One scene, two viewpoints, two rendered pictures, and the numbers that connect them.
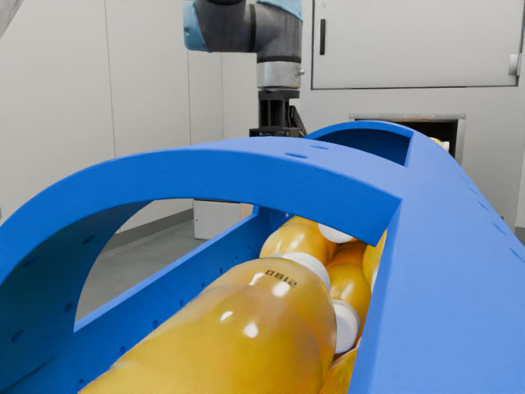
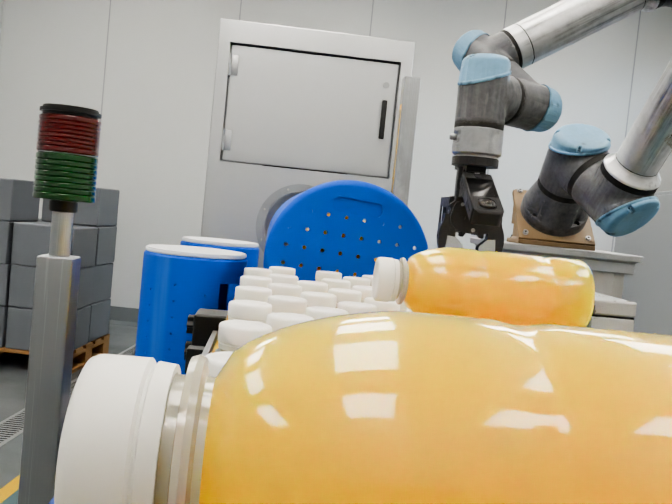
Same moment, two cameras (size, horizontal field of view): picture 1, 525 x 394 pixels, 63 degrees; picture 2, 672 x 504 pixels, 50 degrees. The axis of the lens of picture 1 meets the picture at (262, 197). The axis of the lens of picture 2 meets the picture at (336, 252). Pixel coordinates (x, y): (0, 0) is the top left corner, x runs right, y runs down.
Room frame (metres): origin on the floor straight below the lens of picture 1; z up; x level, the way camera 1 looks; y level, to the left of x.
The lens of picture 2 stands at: (1.68, -0.68, 1.17)
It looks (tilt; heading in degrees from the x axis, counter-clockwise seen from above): 3 degrees down; 155
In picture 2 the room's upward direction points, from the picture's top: 6 degrees clockwise
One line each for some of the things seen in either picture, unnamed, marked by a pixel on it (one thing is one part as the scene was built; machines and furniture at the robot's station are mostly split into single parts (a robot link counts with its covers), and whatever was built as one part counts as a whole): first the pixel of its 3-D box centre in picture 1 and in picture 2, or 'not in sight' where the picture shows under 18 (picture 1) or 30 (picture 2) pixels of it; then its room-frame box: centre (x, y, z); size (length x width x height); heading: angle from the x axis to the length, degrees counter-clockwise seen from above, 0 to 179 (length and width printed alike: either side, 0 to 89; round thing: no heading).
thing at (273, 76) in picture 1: (280, 78); (475, 144); (0.75, -0.03, 1.30); 0.08 x 0.08 x 0.05
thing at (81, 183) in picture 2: not in sight; (65, 177); (0.84, -0.62, 1.18); 0.06 x 0.06 x 0.05
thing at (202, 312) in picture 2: not in sight; (218, 345); (0.57, -0.35, 0.95); 0.10 x 0.07 x 0.10; 70
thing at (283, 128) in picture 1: (276, 127); (469, 197); (0.74, -0.03, 1.22); 0.09 x 0.08 x 0.12; 161
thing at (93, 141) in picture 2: not in sight; (69, 135); (0.84, -0.62, 1.23); 0.06 x 0.06 x 0.04
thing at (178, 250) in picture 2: not in sight; (196, 251); (-0.32, -0.18, 1.03); 0.28 x 0.28 x 0.01
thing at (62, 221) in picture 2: not in sight; (65, 182); (0.84, -0.62, 1.18); 0.06 x 0.06 x 0.16
